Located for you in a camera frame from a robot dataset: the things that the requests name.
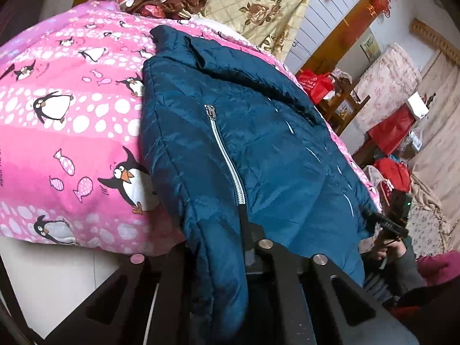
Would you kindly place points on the wooden chair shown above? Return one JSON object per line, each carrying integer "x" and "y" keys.
{"x": 341, "y": 107}

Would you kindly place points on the person's right hand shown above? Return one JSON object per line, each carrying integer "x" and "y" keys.
{"x": 393, "y": 249}

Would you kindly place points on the red gift bag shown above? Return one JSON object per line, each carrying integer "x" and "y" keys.
{"x": 316, "y": 84}

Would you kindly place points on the carved wooden headboard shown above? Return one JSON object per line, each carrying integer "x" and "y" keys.
{"x": 436, "y": 41}

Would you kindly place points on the pale pink floral curtain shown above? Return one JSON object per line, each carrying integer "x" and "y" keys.
{"x": 388, "y": 82}

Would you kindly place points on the large red box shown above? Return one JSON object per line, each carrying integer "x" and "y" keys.
{"x": 391, "y": 131}

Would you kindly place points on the white box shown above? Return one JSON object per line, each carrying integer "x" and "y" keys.
{"x": 418, "y": 105}

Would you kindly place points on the cream floral quilt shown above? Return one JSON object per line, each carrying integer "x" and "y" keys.
{"x": 258, "y": 7}

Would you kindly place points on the beige patterned bedspread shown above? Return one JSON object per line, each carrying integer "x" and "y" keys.
{"x": 438, "y": 172}

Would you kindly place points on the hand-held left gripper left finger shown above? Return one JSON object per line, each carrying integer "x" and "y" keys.
{"x": 118, "y": 305}

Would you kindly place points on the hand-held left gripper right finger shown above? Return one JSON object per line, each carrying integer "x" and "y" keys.
{"x": 323, "y": 305}

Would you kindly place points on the small wall picture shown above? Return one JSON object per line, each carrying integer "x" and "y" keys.
{"x": 370, "y": 45}

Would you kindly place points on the person's magenta clothing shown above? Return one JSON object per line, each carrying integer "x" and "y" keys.
{"x": 440, "y": 267}

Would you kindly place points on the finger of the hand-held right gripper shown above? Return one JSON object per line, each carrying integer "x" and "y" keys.
{"x": 386, "y": 224}

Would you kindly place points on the person's right forearm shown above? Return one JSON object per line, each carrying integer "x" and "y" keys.
{"x": 413, "y": 269}

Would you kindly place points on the dark blue puffer jacket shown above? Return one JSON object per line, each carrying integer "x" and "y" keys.
{"x": 251, "y": 133}

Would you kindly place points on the pink penguin print blanket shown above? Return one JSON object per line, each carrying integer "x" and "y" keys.
{"x": 54, "y": 151}

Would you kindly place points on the red cloth bag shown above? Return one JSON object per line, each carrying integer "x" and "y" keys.
{"x": 393, "y": 174}

